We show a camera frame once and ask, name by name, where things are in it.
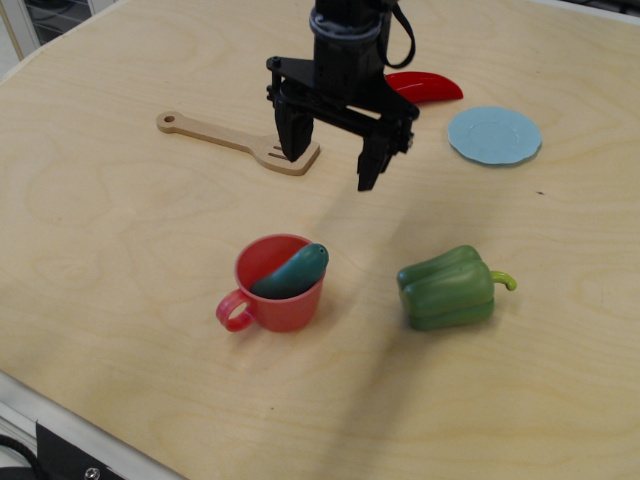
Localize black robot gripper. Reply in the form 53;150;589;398
266;29;419;192

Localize dark green toy cucumber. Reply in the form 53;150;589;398
250;243;329;300

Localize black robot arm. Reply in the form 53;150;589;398
266;1;419;191

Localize red plastic cup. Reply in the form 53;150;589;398
216;234;329;333

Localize wooden slotted spatula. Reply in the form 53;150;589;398
156;111;321;176

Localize red toy chili pepper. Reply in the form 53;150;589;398
385;71;464;104

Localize light blue toy plate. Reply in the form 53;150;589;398
447;106;542;166

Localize green toy bell pepper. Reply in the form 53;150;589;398
396;245;517;331

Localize black cable loop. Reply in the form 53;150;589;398
379;0;417;70

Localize aluminium table frame rail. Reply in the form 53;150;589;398
1;373;182;479

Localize black corner bracket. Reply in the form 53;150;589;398
36;423;123;480

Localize black floor cable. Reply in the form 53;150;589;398
0;433;41;480

